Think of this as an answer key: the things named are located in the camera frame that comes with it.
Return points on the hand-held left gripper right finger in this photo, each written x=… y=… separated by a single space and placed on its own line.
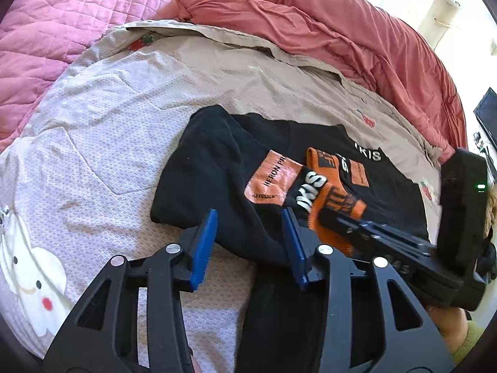
x=295 y=248

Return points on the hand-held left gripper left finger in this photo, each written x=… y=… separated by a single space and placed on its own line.
x=202 y=248

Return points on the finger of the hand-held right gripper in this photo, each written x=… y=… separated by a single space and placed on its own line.
x=392 y=235
x=349 y=237

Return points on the black shirt with orange patches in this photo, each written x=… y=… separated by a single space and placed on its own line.
x=217 y=171

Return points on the person's right forearm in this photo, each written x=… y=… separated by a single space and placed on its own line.
x=450 y=326

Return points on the black monitor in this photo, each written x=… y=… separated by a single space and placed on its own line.
x=489 y=116

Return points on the beige printed blanket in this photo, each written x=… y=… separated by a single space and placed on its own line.
x=116 y=124

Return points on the salmon red duvet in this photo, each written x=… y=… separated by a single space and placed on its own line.
x=330 y=27

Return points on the pink quilted blanket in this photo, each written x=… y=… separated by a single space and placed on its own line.
x=58 y=19

